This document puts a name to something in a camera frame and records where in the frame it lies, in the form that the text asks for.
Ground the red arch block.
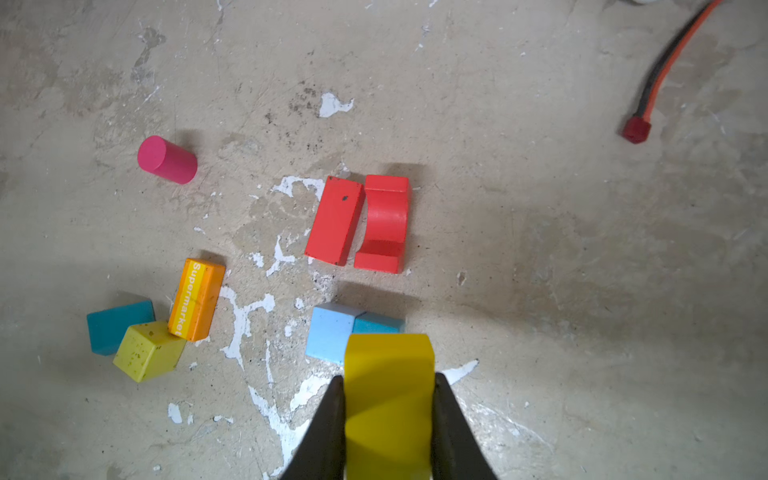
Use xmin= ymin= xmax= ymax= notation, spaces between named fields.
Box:
xmin=354 ymin=175 xmax=411 ymax=274

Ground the pink cylinder block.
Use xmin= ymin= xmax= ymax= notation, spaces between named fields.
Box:
xmin=137 ymin=135 xmax=198 ymax=185

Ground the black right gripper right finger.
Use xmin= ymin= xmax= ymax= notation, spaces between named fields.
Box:
xmin=430 ymin=373 xmax=497 ymax=480

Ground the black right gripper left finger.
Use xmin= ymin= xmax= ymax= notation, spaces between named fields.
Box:
xmin=281 ymin=375 xmax=346 ymax=480

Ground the red black power cable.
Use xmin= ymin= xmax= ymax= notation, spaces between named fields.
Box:
xmin=620 ymin=0 xmax=727 ymax=145

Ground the teal roof block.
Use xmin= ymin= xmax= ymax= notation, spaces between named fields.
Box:
xmin=86 ymin=300 xmax=155 ymax=356

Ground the teal small block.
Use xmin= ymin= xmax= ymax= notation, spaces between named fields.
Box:
xmin=352 ymin=312 xmax=405 ymax=334

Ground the lime green cube block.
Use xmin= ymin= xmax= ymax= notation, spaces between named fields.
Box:
xmin=113 ymin=321 xmax=187 ymax=383

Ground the red rectangular block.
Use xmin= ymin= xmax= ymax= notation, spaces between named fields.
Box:
xmin=305 ymin=176 xmax=365 ymax=266

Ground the orange supermarket block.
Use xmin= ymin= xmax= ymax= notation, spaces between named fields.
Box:
xmin=168 ymin=258 xmax=226 ymax=342

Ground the light blue cube block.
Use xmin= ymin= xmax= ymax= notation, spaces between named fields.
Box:
xmin=306 ymin=302 xmax=365 ymax=365

